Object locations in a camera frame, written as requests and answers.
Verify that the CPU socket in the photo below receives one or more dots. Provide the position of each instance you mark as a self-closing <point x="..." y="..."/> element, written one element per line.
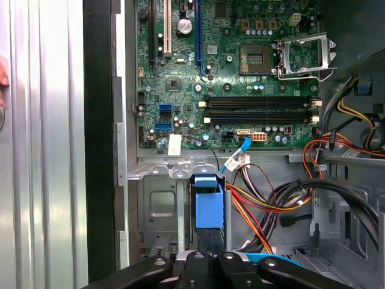
<point x="255" y="60"/>

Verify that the metal socket cover frame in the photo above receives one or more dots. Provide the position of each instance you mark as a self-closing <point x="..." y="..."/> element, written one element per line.
<point x="326" y="51"/>

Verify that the black expansion slot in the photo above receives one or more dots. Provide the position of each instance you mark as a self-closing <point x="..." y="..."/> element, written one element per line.
<point x="152" y="30"/>

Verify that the square black chipset chip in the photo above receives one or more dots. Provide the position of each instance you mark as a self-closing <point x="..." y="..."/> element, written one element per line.
<point x="174" y="84"/>

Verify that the person's hand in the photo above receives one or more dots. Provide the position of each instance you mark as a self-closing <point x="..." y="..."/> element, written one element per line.
<point x="3" y="72"/>

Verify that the black RAM slot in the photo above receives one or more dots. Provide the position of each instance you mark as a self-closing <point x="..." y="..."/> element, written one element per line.
<point x="258" y="105"/>
<point x="258" y="99"/>
<point x="258" y="120"/>
<point x="258" y="113"/>

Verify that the blue SATA port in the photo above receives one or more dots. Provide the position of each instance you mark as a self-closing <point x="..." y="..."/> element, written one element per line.
<point x="165" y="107"/>

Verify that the white four pin connector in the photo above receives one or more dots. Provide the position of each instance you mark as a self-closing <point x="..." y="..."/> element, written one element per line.
<point x="294" y="19"/>

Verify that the orange white power connector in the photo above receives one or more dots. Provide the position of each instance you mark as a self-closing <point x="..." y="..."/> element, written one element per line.
<point x="259" y="138"/>

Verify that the hard disk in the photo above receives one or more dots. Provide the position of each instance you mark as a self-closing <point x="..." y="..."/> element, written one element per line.
<point x="209" y="207"/>

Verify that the blue plastic drive latch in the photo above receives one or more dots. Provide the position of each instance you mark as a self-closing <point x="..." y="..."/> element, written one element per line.
<point x="364" y="85"/>

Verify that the wide blue header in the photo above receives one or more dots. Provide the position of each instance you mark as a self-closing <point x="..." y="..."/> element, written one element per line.
<point x="164" y="126"/>

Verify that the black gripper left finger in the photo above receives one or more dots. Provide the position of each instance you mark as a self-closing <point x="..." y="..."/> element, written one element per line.
<point x="195" y="271"/>

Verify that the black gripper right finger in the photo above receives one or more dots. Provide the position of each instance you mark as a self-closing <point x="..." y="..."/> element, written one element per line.
<point x="231" y="271"/>

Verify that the green motherboard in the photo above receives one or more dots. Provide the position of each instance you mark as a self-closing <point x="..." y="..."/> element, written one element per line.
<point x="270" y="87"/>

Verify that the black SATA port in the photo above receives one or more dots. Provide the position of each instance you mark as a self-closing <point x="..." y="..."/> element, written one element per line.
<point x="165" y="113"/>

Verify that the white expansion slot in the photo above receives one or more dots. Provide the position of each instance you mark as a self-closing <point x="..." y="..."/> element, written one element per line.
<point x="167" y="24"/>

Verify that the black open PC case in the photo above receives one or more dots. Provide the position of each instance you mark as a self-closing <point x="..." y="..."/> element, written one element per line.
<point x="99" y="120"/>

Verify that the grey metal disk bay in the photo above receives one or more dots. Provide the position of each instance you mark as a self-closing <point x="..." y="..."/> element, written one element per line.
<point x="159" y="222"/>

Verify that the blue expansion slot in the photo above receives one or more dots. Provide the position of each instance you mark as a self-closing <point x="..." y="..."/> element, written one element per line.
<point x="198" y="30"/>

